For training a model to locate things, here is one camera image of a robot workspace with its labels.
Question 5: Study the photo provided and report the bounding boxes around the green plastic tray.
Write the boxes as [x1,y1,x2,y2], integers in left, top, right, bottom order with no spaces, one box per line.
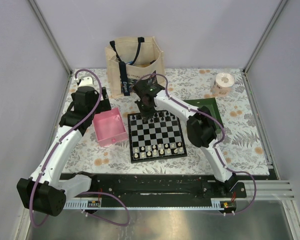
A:
[184,97,224,127]

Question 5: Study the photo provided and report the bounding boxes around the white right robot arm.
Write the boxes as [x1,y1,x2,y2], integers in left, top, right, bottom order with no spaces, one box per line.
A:
[132,80,238,198]

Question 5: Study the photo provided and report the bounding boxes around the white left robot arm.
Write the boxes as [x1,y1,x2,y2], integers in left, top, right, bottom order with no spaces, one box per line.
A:
[16,76,111,217]

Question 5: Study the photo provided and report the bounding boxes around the white chess piece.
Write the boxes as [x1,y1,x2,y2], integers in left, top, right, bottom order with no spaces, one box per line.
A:
[177,142,184,153]
[133,148,139,159]

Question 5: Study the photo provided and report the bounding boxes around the pink plastic box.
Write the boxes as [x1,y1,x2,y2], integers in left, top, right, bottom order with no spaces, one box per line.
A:
[93,107,128,147]

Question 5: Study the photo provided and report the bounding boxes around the black white chessboard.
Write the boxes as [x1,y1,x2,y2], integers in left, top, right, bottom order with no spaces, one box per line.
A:
[127,110,188,164]

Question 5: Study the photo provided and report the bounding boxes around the beige canvas tote bag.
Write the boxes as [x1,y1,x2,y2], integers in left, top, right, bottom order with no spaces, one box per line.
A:
[105,36,165,98]

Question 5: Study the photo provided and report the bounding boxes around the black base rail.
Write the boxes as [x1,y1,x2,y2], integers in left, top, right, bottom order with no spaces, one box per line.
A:
[59,172,248,208]

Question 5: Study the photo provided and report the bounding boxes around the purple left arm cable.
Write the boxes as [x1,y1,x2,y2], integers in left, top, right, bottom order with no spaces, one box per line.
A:
[28,68,131,229]

